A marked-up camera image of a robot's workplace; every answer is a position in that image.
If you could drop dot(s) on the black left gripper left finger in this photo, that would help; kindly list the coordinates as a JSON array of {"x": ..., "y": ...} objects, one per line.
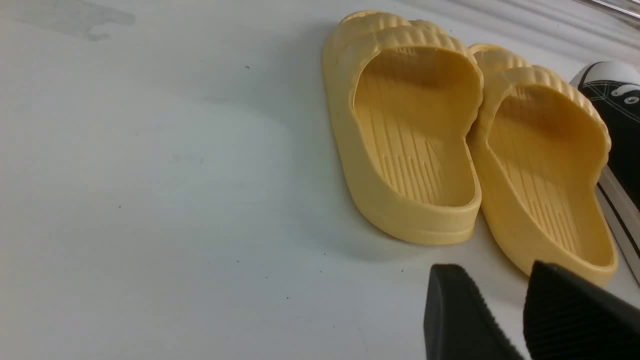
[{"x": 457, "y": 322}]

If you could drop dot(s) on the right yellow ribbed slipper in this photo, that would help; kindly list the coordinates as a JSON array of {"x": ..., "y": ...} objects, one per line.
[{"x": 539, "y": 148}]

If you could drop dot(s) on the left yellow ribbed slipper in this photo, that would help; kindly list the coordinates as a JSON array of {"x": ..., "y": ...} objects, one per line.
[{"x": 402, "y": 95}]

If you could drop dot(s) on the black canvas sneaker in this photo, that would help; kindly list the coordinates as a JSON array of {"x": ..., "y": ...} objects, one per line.
[{"x": 613, "y": 88}]

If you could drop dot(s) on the yellow ribbed slipper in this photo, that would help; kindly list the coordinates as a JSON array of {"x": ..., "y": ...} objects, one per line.
[
  {"x": 539, "y": 148},
  {"x": 402, "y": 95}
]

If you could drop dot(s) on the silver metal shoe rack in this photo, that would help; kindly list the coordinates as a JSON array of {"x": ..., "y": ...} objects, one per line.
[{"x": 624, "y": 9}]

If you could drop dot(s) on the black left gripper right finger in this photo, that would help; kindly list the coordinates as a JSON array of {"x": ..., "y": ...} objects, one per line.
[{"x": 567, "y": 317}]

